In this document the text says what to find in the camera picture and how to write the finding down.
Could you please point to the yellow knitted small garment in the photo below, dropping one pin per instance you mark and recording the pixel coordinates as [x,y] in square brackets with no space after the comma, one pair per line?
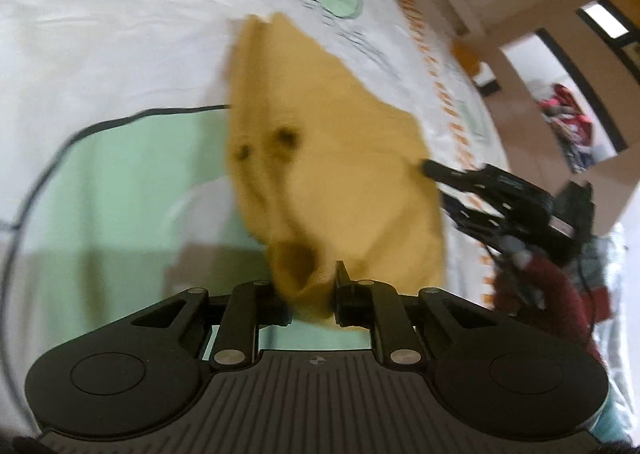
[320,144]

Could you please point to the yellow fitted sheet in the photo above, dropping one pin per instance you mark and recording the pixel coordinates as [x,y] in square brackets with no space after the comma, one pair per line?
[468,57]

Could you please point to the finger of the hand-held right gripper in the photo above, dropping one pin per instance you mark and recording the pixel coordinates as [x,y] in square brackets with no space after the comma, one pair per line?
[450,175]
[475,225]

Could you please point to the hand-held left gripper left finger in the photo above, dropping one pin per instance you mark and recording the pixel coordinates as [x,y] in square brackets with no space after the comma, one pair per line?
[245,314]

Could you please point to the white printed bed sheet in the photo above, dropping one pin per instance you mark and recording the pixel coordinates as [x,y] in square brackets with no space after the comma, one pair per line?
[100,34]

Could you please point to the grey patterned cloth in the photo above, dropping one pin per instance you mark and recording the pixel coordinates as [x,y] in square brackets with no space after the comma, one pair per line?
[622,334]

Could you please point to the dark framed window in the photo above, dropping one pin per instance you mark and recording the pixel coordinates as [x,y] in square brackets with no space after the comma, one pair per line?
[607,20]

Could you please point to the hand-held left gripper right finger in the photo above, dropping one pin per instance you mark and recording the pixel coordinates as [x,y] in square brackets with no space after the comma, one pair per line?
[345,299]

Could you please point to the pile of colourful clothes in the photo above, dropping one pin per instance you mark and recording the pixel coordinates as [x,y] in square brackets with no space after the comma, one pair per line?
[567,124]

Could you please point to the person's right forearm red sleeve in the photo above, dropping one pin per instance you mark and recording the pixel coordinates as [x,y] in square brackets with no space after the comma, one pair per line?
[555,294]

